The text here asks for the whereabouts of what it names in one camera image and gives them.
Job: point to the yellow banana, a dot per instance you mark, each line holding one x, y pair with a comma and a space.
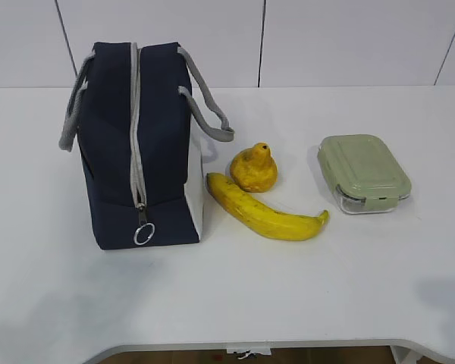
260, 218

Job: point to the navy blue lunch bag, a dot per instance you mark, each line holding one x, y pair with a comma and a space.
134, 113

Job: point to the yellow pear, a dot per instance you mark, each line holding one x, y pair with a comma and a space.
254, 169

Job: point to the green lid glass container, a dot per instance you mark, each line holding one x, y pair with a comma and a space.
362, 174

